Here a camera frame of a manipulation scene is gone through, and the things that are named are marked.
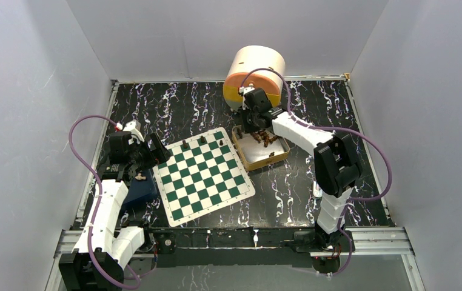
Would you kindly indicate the small white blue tag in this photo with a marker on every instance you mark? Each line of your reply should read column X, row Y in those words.
column 316, row 191

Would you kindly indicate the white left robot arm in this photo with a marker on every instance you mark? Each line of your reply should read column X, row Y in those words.
column 101, row 254

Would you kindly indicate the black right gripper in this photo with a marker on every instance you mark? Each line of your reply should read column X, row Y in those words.
column 245, row 127

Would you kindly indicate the green white chess board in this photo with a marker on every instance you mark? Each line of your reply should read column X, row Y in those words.
column 201, row 179

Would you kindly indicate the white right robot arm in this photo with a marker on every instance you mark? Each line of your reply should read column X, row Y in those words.
column 337, row 167

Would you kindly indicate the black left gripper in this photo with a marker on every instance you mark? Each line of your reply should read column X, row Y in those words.
column 160, row 154

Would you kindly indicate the blue tin tray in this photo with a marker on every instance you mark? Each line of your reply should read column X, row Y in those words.
column 141, row 192

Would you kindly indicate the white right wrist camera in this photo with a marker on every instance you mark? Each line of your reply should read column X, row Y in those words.
column 246, row 89

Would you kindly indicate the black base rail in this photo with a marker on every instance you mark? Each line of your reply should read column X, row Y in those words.
column 304, row 247

